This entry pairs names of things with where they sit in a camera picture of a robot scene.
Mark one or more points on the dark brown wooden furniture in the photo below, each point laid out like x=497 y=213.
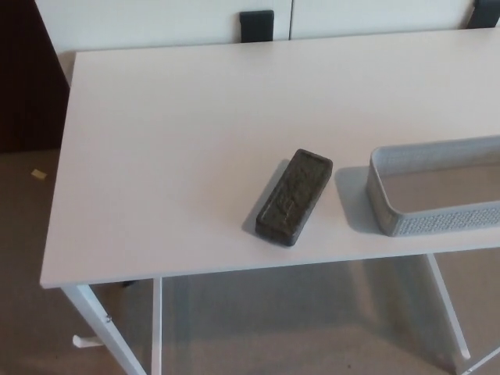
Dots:
x=23 y=78

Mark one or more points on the grey perforated plastic basket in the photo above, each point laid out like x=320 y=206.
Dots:
x=429 y=222

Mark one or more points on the white metal desk leg frame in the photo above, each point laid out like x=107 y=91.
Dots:
x=449 y=308
x=88 y=308

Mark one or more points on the dark grey board eraser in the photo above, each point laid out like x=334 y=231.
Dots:
x=293 y=195

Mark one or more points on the white cabinet front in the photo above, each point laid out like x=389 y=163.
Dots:
x=156 y=27

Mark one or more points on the yellow sticky note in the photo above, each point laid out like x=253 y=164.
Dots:
x=39 y=174

